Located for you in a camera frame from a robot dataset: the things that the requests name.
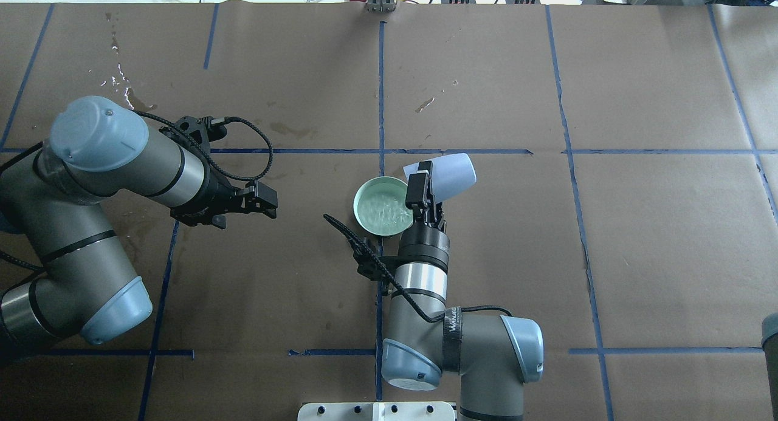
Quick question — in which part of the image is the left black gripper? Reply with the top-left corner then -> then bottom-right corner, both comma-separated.
170,166 -> 278,229

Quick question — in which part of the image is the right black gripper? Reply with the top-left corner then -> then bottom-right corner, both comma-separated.
398,160 -> 450,273

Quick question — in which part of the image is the blue-grey plastic cup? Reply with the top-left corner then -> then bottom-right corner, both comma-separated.
430,152 -> 477,203

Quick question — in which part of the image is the light green bowl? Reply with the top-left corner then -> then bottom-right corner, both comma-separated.
353,176 -> 412,236

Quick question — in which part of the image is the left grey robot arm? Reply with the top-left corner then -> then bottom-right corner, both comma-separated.
2,95 -> 278,368

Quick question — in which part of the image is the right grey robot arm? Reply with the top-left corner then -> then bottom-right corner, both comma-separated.
381,154 -> 544,420

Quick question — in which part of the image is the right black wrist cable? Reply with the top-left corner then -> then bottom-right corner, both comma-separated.
323,213 -> 513,323

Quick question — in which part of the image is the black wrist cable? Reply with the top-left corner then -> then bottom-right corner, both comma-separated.
323,213 -> 513,323
135,110 -> 274,182

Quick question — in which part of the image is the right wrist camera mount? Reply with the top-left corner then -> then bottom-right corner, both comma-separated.
347,236 -> 397,282

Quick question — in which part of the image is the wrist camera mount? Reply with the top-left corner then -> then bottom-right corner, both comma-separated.
158,116 -> 227,162
347,236 -> 397,282

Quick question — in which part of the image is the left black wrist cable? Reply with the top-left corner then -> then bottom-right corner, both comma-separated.
135,110 -> 274,182

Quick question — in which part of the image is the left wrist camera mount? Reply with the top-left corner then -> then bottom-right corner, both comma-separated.
158,116 -> 227,162

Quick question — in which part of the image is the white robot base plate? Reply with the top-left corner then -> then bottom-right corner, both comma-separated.
297,401 -> 458,420

